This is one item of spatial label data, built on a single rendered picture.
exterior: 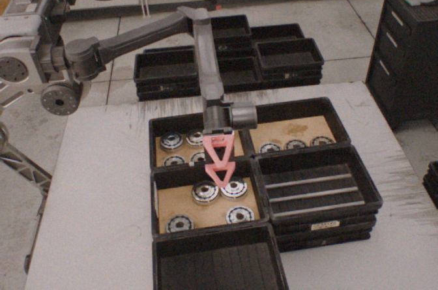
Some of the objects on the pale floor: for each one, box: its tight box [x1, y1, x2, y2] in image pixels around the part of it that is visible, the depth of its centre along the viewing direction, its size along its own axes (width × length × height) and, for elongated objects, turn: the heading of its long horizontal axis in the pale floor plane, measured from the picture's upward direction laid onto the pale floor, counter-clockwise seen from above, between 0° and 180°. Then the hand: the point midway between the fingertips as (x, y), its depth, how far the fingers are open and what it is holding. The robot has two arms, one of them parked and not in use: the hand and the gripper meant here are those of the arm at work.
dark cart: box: [365, 0, 438, 131], centre depth 286 cm, size 60×45×90 cm
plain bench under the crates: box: [23, 81, 438, 290], centre depth 196 cm, size 160×160×70 cm
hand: (221, 174), depth 90 cm, fingers open, 6 cm apart
